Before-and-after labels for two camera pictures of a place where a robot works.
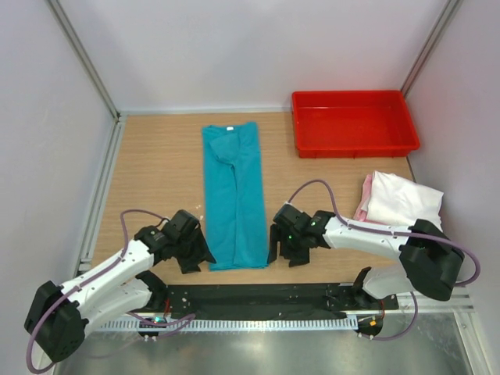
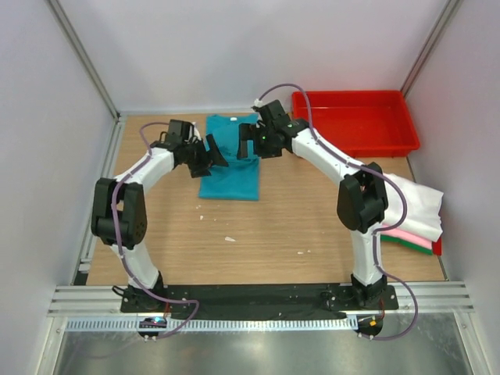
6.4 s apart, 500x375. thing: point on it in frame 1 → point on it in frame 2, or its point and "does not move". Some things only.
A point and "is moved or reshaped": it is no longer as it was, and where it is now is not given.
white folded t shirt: x=394 y=200 does not move
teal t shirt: x=236 y=220 is moved or reshaped
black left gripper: x=201 y=253 → x=212 y=156
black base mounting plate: x=272 y=299 does not move
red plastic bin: x=353 y=123 does not move
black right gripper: x=277 y=233 → x=250 y=131
